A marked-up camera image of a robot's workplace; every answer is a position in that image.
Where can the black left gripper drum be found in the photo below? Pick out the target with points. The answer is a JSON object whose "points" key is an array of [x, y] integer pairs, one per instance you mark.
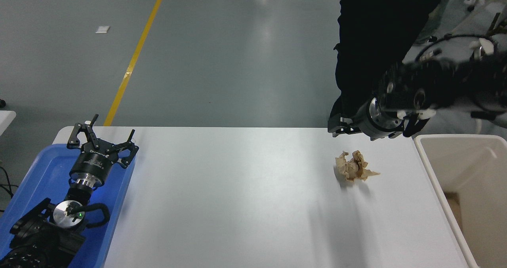
{"points": [[94, 165]]}

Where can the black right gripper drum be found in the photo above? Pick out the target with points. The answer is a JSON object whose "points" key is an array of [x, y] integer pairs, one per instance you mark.
{"points": [[362, 119]]}

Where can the tan paper ball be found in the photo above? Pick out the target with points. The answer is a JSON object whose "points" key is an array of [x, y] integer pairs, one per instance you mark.
{"points": [[352, 167]]}

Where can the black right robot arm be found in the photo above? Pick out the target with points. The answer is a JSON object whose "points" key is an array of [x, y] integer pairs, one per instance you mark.
{"points": [[435, 86]]}

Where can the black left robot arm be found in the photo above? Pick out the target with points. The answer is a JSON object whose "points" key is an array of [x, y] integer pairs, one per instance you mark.
{"points": [[65, 215]]}

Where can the blue plastic tray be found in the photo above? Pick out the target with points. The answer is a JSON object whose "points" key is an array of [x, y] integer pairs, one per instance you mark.
{"points": [[43, 169]]}

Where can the white side table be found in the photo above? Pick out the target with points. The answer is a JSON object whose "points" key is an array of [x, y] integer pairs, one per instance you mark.
{"points": [[6, 119]]}

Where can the person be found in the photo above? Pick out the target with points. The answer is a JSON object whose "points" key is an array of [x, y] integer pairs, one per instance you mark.
{"points": [[433, 20], [372, 34]]}

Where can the large pale bin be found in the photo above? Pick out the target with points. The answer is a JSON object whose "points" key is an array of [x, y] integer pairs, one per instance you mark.
{"points": [[455, 161]]}

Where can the white paper scrap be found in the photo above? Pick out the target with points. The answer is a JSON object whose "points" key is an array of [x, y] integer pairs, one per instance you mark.
{"points": [[102, 29]]}

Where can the black chair frame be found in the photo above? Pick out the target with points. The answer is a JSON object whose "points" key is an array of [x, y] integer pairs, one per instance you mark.
{"points": [[496, 22]]}

